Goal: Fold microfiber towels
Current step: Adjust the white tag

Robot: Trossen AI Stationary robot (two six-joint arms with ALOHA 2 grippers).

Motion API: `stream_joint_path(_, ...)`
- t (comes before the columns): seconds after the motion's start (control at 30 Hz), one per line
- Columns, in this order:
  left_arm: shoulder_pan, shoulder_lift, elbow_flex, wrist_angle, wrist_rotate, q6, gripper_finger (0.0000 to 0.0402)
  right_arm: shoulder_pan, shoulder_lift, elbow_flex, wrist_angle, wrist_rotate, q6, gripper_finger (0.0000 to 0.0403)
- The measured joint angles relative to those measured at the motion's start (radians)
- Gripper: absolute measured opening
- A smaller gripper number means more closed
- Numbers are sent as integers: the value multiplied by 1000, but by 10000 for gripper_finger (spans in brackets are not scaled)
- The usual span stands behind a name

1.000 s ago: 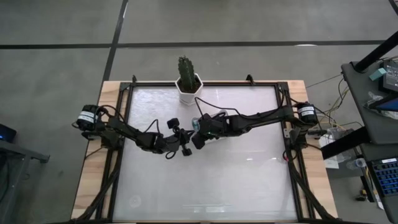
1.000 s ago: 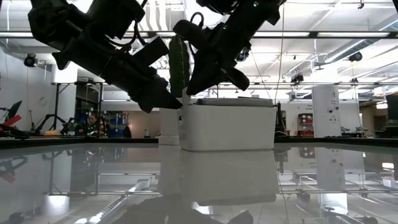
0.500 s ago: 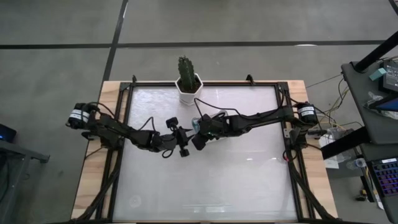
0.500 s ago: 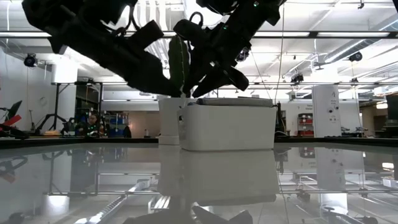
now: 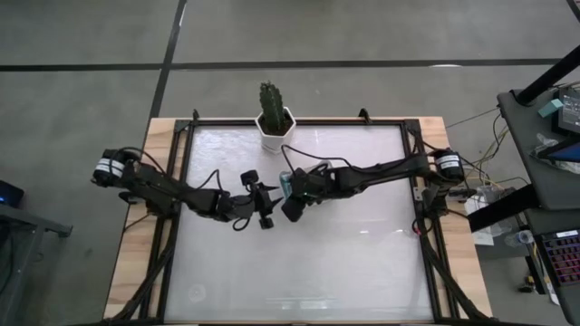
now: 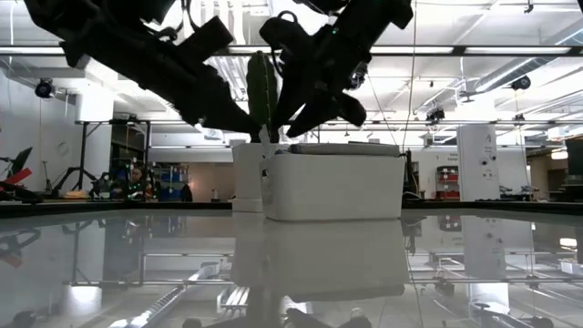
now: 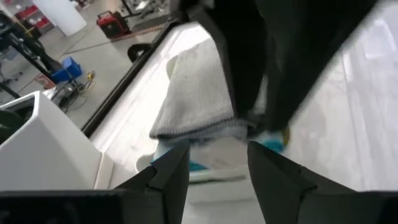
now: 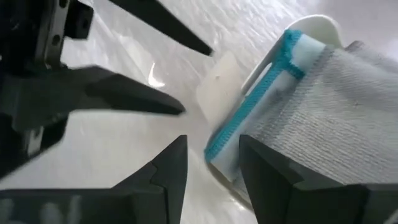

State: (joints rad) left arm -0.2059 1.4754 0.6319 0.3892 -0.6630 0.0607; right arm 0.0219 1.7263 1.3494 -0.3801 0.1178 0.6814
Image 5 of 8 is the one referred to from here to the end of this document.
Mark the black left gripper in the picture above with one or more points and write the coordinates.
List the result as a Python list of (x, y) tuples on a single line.
[(244, 206)]

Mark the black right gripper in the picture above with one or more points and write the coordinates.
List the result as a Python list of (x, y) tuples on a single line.
[(317, 185)]

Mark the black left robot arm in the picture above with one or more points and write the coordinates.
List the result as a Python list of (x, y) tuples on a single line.
[(158, 185)]

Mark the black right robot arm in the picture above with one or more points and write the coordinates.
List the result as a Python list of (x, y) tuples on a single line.
[(385, 169)]

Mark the white hexagonal plant pot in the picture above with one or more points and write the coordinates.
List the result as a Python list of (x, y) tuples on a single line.
[(276, 140)]

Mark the green cactus plant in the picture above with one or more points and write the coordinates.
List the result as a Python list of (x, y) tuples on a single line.
[(272, 106)]

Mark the small red clip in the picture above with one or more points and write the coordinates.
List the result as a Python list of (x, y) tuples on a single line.
[(416, 230)]

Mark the black stand base beam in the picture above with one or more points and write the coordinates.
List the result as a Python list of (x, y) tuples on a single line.
[(498, 208)]

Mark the clear plastic bottle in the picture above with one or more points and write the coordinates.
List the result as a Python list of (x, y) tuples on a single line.
[(521, 237)]

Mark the dark grey side cart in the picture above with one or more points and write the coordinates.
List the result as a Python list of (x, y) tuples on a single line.
[(521, 149)]

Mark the dark grey side desk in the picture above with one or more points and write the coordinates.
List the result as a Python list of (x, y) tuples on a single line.
[(27, 222)]

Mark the small yellow black tool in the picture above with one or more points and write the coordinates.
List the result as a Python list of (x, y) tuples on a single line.
[(528, 285)]

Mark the black device with blue light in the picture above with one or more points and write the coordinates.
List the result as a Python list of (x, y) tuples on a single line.
[(11, 194)]

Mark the laptop with backlit keyboard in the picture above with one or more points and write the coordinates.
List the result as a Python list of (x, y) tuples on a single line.
[(564, 258)]

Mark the small teal box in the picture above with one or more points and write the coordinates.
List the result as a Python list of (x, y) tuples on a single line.
[(550, 108)]

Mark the crumpled clear plastic bag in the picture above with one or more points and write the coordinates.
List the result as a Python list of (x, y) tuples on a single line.
[(568, 166)]

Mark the dark tablet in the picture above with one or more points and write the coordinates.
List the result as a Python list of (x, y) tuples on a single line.
[(566, 153)]

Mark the black stand pole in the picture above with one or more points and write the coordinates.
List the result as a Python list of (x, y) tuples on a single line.
[(548, 77)]

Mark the black electronics box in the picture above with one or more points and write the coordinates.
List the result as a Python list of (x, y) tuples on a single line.
[(571, 113)]

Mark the black aluminium rig frame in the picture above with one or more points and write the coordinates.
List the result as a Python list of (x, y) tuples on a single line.
[(326, 121)]

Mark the silver metal bracket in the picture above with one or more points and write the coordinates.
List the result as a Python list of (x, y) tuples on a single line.
[(418, 192)]

